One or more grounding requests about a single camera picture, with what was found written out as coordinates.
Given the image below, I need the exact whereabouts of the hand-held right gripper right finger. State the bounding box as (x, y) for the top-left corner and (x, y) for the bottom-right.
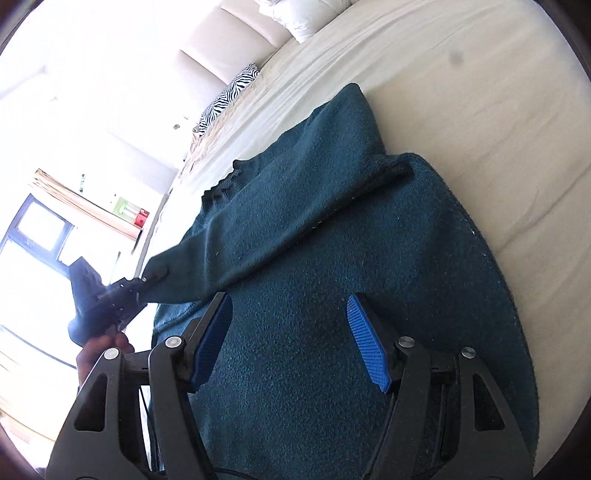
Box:
(346, 294), (536, 480)

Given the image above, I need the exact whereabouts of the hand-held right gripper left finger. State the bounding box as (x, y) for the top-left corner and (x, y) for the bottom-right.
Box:
(44, 292), (234, 480)

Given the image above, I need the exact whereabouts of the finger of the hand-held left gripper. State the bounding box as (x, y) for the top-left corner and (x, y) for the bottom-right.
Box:
(134, 269), (169, 296)

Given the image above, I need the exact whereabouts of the dark teal knit sweater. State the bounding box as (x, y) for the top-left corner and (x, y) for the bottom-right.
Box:
(139, 83), (540, 480)

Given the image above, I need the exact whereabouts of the person's left hand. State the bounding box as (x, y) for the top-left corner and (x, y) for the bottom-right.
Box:
(76, 323), (136, 387)

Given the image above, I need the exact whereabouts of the green container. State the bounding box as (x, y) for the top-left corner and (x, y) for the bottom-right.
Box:
(112, 197), (139, 223)

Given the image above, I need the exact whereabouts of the dark framed window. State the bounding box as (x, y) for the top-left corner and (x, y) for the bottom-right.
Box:
(0, 194), (77, 370)

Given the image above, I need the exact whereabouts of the beige curtain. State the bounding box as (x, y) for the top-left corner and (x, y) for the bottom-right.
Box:
(28, 168), (145, 241)

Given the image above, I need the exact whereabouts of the zebra print pillow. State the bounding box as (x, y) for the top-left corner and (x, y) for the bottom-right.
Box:
(198, 64), (260, 134)

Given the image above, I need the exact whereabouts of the beige bed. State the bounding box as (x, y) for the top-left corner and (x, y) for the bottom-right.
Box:
(152, 0), (588, 480)

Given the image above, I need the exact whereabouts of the cream padded headboard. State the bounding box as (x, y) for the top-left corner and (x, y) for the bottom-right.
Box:
(175, 0), (296, 93)

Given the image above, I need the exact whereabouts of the white folded duvet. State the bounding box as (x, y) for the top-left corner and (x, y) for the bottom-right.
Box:
(255, 0), (357, 44)

